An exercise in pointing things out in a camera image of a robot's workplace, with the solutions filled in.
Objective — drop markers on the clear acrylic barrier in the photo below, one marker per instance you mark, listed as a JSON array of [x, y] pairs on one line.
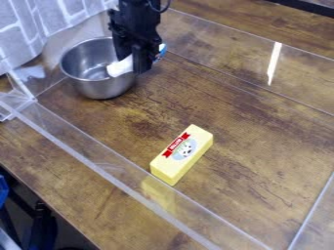
[[249, 75]]

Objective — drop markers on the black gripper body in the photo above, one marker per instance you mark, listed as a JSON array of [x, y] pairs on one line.
[[135, 19]]

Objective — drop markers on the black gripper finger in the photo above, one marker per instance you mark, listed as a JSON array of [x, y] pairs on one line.
[[143, 58], [123, 46]]

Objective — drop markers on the silver metal pot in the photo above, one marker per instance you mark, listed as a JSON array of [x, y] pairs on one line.
[[85, 62]]

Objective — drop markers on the yellow butter block toy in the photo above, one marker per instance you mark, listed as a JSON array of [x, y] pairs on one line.
[[176, 160]]

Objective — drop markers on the white brick pattern cloth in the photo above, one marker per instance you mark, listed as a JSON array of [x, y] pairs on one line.
[[30, 21]]

